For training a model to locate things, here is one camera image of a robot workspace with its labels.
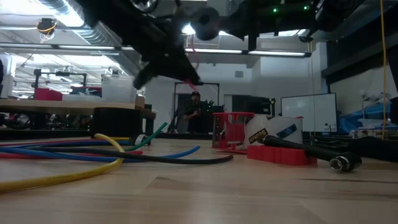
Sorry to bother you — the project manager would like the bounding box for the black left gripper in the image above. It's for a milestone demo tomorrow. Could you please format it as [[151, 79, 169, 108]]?
[[132, 18, 201, 91]]

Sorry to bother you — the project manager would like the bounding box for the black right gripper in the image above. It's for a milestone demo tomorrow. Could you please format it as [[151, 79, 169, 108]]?
[[217, 0, 282, 52]]

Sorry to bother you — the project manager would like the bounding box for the thin red wire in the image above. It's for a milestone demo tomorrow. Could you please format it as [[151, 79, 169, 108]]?
[[182, 34, 200, 91]]

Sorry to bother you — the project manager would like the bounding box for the black wire spool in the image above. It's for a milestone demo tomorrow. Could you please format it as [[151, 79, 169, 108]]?
[[190, 6, 222, 42]]

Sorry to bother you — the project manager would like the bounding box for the person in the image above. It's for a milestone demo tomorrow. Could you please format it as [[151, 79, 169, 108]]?
[[182, 90, 203, 134]]

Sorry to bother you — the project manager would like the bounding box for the long linear ceiling light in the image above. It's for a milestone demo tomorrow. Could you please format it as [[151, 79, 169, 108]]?
[[0, 42, 312, 58]]

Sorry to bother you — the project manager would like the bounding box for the clear plastic storage container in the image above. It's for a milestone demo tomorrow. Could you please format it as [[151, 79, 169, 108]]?
[[101, 73, 140, 104]]

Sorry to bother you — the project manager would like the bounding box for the red dispenser with clear tape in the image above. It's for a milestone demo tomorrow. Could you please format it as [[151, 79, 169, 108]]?
[[211, 111, 304, 155]]

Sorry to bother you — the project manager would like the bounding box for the black and white cabinet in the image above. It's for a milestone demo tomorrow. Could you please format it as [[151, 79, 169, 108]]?
[[223, 93, 277, 115]]

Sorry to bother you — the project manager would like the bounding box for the whiteboard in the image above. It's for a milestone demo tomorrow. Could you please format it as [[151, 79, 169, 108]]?
[[280, 92, 338, 133]]

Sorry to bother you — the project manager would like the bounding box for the red socket bit holder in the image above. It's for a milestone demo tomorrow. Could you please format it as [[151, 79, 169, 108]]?
[[246, 144, 318, 167]]

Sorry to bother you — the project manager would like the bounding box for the wooden workbench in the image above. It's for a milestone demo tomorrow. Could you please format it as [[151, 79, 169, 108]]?
[[0, 98, 157, 140]]

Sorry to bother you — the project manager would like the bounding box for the red storage box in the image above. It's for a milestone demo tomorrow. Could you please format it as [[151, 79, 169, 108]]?
[[34, 87, 63, 101]]

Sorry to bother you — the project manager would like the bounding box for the black ratchet wrench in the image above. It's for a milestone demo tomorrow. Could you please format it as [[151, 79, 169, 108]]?
[[256, 134, 363, 173]]

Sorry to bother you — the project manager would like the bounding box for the blue tarp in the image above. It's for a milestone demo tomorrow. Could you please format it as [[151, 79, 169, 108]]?
[[340, 103, 393, 134]]

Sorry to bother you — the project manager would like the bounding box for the black gantry frame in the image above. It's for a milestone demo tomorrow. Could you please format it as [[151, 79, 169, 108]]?
[[32, 68, 88, 88], [172, 81, 221, 132]]

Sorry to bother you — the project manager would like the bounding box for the green cable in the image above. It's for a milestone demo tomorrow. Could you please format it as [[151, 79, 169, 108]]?
[[0, 121, 169, 156]]

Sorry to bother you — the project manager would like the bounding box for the blue cable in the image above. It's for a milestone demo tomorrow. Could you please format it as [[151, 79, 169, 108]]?
[[0, 141, 201, 164]]

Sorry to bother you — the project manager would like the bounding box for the white label cable tie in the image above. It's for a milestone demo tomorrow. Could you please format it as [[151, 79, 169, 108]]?
[[129, 134, 152, 147]]

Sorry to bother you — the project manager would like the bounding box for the black cable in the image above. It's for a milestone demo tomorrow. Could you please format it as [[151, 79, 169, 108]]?
[[29, 142, 234, 166]]

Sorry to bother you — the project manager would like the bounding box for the silver ventilation duct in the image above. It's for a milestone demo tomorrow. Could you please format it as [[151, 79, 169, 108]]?
[[39, 0, 156, 80]]

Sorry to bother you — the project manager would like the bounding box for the black and yellow cord reel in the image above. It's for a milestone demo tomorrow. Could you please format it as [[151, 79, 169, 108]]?
[[35, 17, 59, 41]]

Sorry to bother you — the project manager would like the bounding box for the yellow hanging extension cord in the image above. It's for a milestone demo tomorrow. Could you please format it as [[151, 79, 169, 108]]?
[[379, 0, 389, 140]]

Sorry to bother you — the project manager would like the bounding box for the yellow cable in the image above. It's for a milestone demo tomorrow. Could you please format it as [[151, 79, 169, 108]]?
[[0, 133, 126, 194]]

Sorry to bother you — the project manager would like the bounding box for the thick red cable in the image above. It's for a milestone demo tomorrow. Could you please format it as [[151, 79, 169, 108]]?
[[0, 138, 144, 160]]

